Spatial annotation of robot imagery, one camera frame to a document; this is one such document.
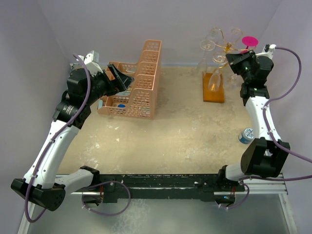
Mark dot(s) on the blue white small jar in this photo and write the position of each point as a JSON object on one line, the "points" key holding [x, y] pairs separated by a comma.
{"points": [[246, 136]]}

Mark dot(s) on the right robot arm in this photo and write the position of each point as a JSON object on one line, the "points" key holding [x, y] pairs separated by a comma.
{"points": [[267, 153]]}

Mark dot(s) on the clear flute wine glass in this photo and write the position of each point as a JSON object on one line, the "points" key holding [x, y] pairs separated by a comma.
{"points": [[219, 58]]}

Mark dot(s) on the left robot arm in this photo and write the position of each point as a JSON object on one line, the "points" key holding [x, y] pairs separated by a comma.
{"points": [[40, 185]]}

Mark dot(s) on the blue round container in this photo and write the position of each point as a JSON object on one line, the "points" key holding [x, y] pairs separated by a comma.
{"points": [[121, 106]]}

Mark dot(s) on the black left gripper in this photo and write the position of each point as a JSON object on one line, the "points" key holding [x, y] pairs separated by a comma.
{"points": [[123, 81]]}

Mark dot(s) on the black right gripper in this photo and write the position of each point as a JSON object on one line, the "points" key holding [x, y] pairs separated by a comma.
{"points": [[235, 60]]}

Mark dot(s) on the wooden rack base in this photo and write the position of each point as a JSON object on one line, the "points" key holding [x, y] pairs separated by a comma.
{"points": [[209, 96]]}

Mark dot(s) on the clear wine glass back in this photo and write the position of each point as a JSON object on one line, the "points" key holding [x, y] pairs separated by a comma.
{"points": [[206, 45]]}

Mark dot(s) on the gold wire wine glass rack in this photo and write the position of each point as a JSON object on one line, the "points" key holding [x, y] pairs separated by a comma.
{"points": [[230, 44]]}

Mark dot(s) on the clear wine glass far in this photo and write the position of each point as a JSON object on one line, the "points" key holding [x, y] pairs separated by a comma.
{"points": [[213, 34]]}

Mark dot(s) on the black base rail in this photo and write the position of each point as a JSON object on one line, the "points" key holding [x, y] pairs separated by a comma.
{"points": [[203, 187]]}

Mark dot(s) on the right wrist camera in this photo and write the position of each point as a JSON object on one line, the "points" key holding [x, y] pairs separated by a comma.
{"points": [[267, 51]]}

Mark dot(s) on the peach plastic file organizer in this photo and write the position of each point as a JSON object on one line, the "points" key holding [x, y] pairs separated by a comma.
{"points": [[141, 97]]}

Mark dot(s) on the clear round wine glass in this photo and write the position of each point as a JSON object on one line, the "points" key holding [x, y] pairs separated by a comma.
{"points": [[233, 79]]}

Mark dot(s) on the pink wine glass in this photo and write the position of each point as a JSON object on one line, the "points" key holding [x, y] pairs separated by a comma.
{"points": [[250, 43]]}

